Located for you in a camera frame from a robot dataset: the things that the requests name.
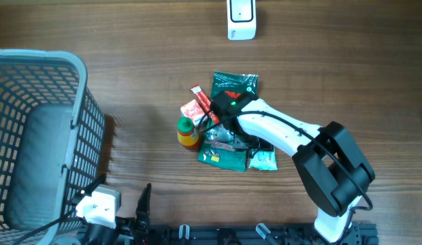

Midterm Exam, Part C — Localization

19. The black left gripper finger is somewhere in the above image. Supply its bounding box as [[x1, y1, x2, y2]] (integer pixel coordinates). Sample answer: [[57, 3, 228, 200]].
[[71, 174, 106, 204], [135, 183, 152, 230]]

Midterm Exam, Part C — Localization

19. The green 3M gloves packet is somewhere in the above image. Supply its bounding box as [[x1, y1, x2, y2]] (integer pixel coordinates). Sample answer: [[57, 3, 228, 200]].
[[197, 71, 259, 172]]

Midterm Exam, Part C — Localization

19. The red sauce bottle green cap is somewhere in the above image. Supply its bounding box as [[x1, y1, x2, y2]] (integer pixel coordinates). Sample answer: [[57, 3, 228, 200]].
[[177, 117, 199, 150]]

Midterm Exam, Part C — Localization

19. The red stick sachet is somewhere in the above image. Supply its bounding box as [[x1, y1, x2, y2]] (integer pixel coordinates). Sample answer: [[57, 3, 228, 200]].
[[191, 84, 219, 124]]

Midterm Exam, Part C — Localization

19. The red white small box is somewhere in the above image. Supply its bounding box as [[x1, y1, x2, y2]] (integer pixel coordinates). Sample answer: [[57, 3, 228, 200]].
[[180, 99, 208, 127]]

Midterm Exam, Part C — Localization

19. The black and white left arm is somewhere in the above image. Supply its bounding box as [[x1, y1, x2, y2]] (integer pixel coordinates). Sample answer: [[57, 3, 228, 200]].
[[52, 174, 152, 245]]

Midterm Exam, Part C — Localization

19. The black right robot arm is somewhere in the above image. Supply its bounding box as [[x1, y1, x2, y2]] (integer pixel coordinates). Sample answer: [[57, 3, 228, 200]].
[[210, 92, 375, 244]]

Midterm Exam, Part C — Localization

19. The white barcode scanner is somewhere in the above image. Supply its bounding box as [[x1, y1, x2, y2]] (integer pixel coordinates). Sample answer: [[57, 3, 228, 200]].
[[227, 0, 257, 41]]

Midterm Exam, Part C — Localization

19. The grey plastic mesh basket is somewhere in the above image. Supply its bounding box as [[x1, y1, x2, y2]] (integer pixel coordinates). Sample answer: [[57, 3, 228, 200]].
[[0, 49, 106, 244]]

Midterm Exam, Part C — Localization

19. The black left camera cable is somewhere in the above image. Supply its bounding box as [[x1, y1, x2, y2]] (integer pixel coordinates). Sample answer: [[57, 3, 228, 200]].
[[10, 207, 78, 245]]

